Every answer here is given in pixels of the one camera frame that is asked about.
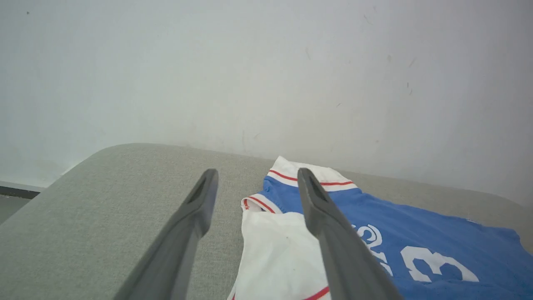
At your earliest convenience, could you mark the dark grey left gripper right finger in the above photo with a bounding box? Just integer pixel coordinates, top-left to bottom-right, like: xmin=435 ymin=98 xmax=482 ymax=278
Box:
xmin=297 ymin=167 xmax=403 ymax=300

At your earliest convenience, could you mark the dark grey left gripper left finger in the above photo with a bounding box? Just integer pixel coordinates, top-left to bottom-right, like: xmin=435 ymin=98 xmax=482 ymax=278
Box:
xmin=113 ymin=168 xmax=220 ymax=300

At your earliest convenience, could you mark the blue white red-trimmed jersey shirt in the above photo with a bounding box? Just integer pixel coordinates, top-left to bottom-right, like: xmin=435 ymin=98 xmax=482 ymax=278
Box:
xmin=227 ymin=156 xmax=533 ymax=300

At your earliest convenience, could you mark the dark wall baseboard strip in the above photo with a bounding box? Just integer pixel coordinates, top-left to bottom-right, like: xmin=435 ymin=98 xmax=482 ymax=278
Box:
xmin=0 ymin=185 xmax=41 ymax=199

